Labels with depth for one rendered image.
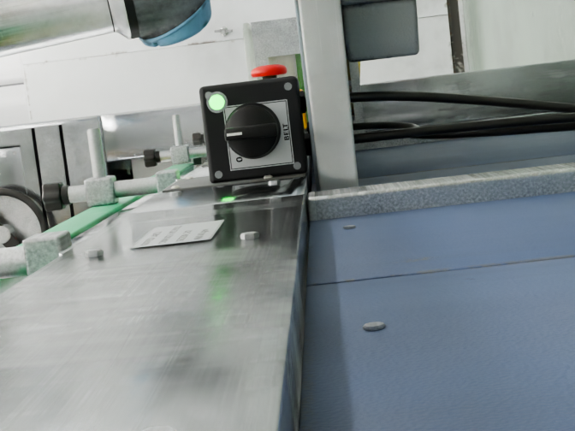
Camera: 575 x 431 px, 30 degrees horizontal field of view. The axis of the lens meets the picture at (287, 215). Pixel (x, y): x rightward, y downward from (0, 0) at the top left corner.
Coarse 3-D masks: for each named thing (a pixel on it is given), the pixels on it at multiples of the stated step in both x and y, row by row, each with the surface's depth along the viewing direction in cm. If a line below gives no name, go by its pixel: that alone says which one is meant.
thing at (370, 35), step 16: (352, 0) 85; (368, 0) 85; (384, 0) 85; (400, 0) 86; (352, 16) 86; (368, 16) 86; (384, 16) 86; (400, 16) 86; (416, 16) 87; (352, 32) 87; (368, 32) 87; (384, 32) 87; (400, 32) 87; (416, 32) 87; (352, 48) 88; (368, 48) 88; (384, 48) 88; (400, 48) 88; (416, 48) 88
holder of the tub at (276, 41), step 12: (252, 24) 162; (264, 24) 162; (276, 24) 162; (288, 24) 162; (252, 36) 163; (264, 36) 163; (276, 36) 163; (288, 36) 162; (264, 48) 163; (276, 48) 163; (288, 48) 163; (264, 60) 163; (276, 60) 163; (288, 60) 163; (300, 60) 163; (288, 72) 163; (300, 72) 163; (300, 84) 163
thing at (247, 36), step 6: (246, 24) 164; (246, 30) 163; (246, 36) 163; (246, 42) 163; (252, 42) 163; (246, 48) 163; (252, 48) 164; (246, 54) 163; (252, 54) 164; (246, 60) 163; (252, 60) 164; (246, 66) 163; (252, 66) 163; (252, 78) 163
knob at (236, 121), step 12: (240, 108) 84; (252, 108) 84; (264, 108) 85; (228, 120) 84; (240, 120) 84; (252, 120) 84; (264, 120) 84; (276, 120) 85; (228, 132) 83; (240, 132) 83; (252, 132) 83; (264, 132) 83; (276, 132) 83; (228, 144) 86; (240, 144) 84; (252, 144) 84; (264, 144) 84; (276, 144) 86; (252, 156) 85
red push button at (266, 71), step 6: (264, 66) 116; (270, 66) 116; (276, 66) 116; (282, 66) 117; (252, 72) 117; (258, 72) 116; (264, 72) 116; (270, 72) 116; (276, 72) 116; (282, 72) 116; (264, 78) 117; (270, 78) 117
